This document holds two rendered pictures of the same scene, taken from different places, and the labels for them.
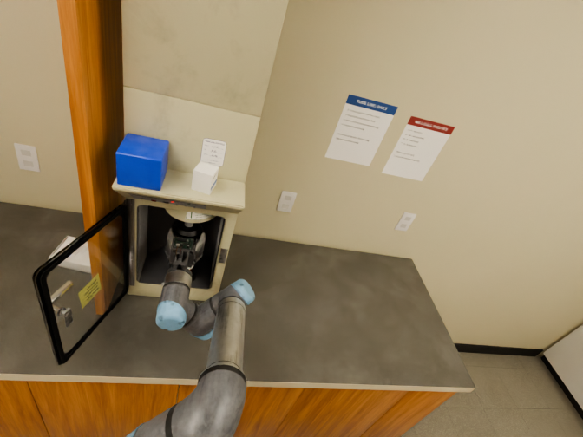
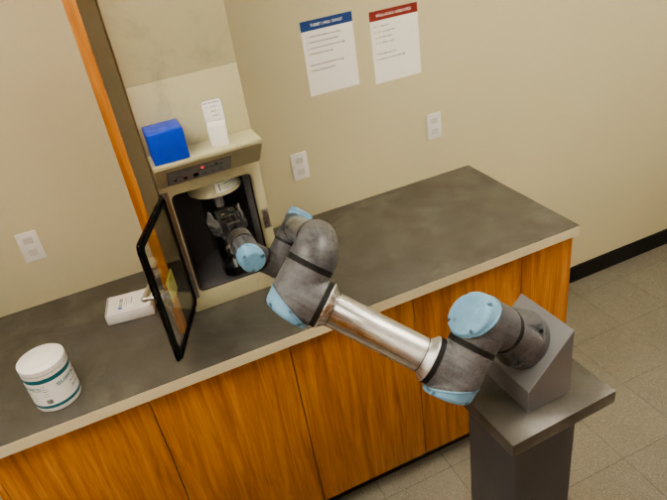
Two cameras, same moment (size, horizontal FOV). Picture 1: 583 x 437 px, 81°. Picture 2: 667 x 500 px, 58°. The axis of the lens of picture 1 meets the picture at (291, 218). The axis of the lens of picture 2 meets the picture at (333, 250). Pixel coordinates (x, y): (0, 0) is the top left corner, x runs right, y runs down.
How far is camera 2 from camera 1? 97 cm
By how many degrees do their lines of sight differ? 6
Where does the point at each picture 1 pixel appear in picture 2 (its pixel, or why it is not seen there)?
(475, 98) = not seen: outside the picture
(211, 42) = (175, 21)
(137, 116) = (143, 109)
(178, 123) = (176, 99)
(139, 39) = (124, 45)
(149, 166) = (175, 137)
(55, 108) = (42, 178)
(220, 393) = (314, 224)
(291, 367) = (386, 289)
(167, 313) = (247, 251)
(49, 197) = (64, 283)
